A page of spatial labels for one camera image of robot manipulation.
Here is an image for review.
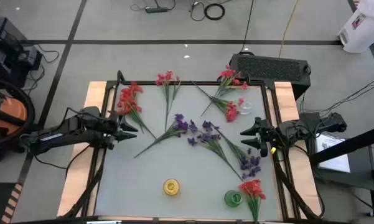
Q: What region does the black equipment stack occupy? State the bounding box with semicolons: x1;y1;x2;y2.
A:
0;16;44;90

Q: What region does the white plastic bin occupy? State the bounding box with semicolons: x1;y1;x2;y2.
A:
337;0;374;54

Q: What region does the pink artificial flower bunch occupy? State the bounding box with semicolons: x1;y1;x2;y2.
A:
154;70;182;133
200;64;249;118

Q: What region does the purple artificial flower bunch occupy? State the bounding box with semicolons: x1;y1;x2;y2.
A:
187;119;244;182
211;123;263;180
133;113;190;159

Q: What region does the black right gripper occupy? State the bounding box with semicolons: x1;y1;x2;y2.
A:
239;116;289;158

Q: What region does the black computer case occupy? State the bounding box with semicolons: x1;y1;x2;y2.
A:
230;53;312;100

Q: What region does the orange vacuum cleaner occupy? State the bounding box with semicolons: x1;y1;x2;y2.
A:
0;91;29;134
0;77;37;147

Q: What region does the clear glass vase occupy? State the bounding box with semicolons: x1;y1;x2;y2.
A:
238;100;254;116

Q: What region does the black metal table frame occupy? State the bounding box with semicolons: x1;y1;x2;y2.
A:
57;70;324;224

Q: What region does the green glass vase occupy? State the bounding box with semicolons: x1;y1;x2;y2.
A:
223;189;245;208

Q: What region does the white paper booklet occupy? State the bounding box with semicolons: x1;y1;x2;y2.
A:
316;133;351;174

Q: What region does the black floor cable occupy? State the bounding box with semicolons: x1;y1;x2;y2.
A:
239;0;255;54

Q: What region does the yellow glass vase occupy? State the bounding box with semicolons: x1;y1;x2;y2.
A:
162;178;181;197

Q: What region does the black power strip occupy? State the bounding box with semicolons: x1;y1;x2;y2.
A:
144;6;169;14

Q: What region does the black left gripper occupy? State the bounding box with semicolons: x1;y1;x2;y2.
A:
90;110;139;151

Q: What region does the coiled black cable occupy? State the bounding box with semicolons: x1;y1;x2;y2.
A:
203;2;227;21

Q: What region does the yellow floor cable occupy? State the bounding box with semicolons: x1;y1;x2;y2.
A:
278;0;300;58

